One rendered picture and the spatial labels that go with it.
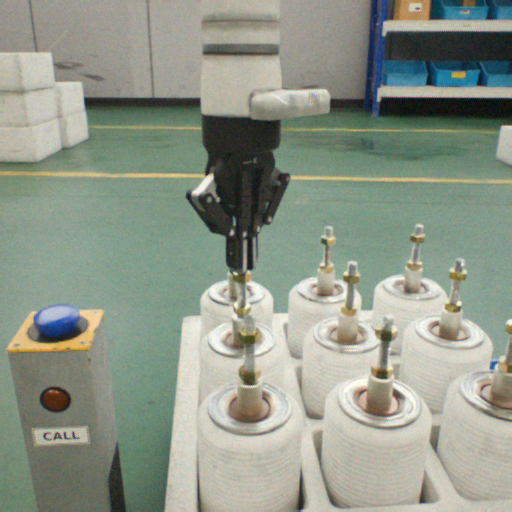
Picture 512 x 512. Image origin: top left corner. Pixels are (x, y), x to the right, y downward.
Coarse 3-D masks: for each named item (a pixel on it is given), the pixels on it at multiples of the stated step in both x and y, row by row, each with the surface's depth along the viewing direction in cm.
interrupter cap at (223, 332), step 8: (216, 328) 59; (224, 328) 60; (264, 328) 60; (216, 336) 58; (224, 336) 58; (264, 336) 58; (272, 336) 58; (208, 344) 57; (216, 344) 57; (224, 344) 57; (232, 344) 57; (256, 344) 57; (264, 344) 56; (272, 344) 56; (216, 352) 55; (224, 352) 55; (232, 352) 55; (240, 352) 55; (256, 352) 55; (264, 352) 55
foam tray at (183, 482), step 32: (192, 320) 77; (192, 352) 69; (288, 352) 69; (192, 384) 62; (288, 384) 62; (192, 416) 57; (192, 448) 52; (320, 448) 56; (192, 480) 48; (320, 480) 48; (448, 480) 48
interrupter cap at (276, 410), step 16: (272, 384) 50; (224, 400) 47; (272, 400) 48; (288, 400) 47; (224, 416) 45; (240, 416) 46; (256, 416) 46; (272, 416) 45; (288, 416) 45; (240, 432) 43; (256, 432) 43
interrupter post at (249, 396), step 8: (240, 384) 45; (248, 384) 45; (256, 384) 45; (240, 392) 45; (248, 392) 45; (256, 392) 45; (240, 400) 46; (248, 400) 45; (256, 400) 46; (240, 408) 46; (248, 408) 46; (256, 408) 46
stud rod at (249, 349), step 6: (246, 318) 43; (252, 318) 43; (246, 324) 43; (252, 324) 43; (246, 330) 44; (252, 330) 44; (246, 348) 44; (252, 348) 44; (246, 354) 45; (252, 354) 44; (246, 360) 45; (252, 360) 45; (246, 366) 45; (252, 366) 45
